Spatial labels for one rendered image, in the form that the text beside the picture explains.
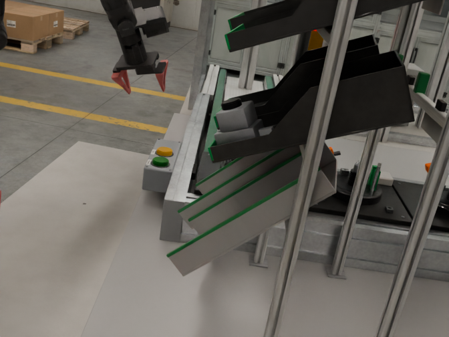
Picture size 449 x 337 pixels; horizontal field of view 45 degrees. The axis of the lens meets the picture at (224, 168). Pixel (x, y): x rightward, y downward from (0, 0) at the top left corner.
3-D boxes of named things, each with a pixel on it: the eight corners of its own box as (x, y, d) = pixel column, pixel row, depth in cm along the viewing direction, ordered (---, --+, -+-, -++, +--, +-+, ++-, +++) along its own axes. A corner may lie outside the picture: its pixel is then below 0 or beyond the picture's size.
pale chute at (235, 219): (182, 277, 85) (166, 255, 84) (203, 237, 97) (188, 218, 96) (336, 192, 75) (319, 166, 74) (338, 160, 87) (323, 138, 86)
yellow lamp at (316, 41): (303, 49, 134) (307, 29, 132) (301, 46, 139) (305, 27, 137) (323, 53, 134) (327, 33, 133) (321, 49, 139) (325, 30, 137)
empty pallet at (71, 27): (-20, 25, 697) (-21, 14, 692) (6, 17, 773) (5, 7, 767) (72, 39, 701) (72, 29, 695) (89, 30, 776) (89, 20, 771)
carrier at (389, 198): (306, 214, 120) (318, 163, 115) (296, 172, 142) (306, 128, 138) (411, 230, 121) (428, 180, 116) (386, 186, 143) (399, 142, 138)
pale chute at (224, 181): (191, 230, 99) (177, 211, 98) (208, 200, 111) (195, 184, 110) (322, 153, 88) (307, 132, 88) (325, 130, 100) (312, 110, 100)
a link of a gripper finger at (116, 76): (143, 99, 142) (134, 68, 136) (118, 100, 144) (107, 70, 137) (150, 84, 147) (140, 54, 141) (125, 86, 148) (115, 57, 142)
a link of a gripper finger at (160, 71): (169, 97, 141) (160, 66, 134) (143, 99, 142) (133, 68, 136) (174, 83, 146) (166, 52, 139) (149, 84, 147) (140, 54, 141)
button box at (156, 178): (141, 190, 130) (143, 166, 128) (154, 158, 150) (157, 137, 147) (170, 194, 131) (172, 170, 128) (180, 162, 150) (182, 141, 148)
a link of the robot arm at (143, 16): (108, -7, 126) (116, 23, 123) (156, -20, 126) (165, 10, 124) (119, 24, 137) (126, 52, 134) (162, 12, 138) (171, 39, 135)
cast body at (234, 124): (218, 153, 80) (205, 108, 78) (229, 143, 83) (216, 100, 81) (271, 145, 76) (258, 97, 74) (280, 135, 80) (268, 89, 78)
